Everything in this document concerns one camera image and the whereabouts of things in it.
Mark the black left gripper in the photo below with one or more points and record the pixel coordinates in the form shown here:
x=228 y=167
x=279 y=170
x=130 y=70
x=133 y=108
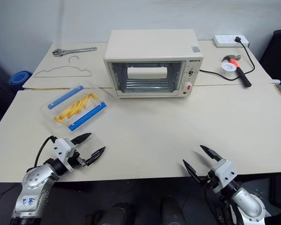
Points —
x=77 y=160

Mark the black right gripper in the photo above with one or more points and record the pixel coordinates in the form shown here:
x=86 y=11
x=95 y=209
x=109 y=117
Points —
x=212 y=181

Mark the clear plastic container blue clips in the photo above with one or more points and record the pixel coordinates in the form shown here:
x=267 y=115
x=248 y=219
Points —
x=48 y=114

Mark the glass oven door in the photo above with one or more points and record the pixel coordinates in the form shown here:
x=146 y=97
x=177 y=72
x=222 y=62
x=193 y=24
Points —
x=117 y=77

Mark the metal oven rack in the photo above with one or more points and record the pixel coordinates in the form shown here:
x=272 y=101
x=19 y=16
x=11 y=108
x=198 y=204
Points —
x=146 y=85

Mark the small oven timer knob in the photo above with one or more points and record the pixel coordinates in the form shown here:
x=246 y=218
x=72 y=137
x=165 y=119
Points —
x=190 y=73

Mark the cream toaster oven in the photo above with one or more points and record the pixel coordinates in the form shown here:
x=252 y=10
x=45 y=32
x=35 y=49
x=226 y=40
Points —
x=152 y=44

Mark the blue container lock flap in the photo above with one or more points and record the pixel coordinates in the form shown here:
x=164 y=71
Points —
x=87 y=117
x=65 y=97

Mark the yellow french fries pile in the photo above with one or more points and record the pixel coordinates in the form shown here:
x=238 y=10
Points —
x=78 y=106

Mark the cream knob with red mark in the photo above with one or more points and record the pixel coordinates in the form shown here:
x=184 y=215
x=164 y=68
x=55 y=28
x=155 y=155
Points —
x=187 y=87

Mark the blue rolled mat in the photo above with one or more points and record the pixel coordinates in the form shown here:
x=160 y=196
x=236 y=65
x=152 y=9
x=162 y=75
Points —
x=19 y=80

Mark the silver adjustable wrench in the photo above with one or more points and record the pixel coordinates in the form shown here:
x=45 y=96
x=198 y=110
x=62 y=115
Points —
x=71 y=51

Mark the hammer with orange neck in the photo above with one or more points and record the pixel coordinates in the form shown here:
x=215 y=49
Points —
x=243 y=76

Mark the small white cup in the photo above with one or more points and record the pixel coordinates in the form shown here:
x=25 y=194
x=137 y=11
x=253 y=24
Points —
x=227 y=68

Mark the white power strip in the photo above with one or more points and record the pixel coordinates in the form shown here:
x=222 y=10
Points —
x=224 y=41

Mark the black power plug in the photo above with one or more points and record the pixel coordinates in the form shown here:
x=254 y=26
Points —
x=238 y=39

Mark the black office chair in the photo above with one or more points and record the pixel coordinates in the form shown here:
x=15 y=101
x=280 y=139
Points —
x=276 y=56

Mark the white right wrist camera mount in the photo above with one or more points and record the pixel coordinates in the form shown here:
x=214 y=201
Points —
x=224 y=172

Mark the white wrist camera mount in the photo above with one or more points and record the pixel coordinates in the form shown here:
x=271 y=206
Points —
x=63 y=148
x=224 y=172

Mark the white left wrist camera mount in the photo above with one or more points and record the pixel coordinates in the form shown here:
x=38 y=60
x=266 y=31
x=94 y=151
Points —
x=63 y=148

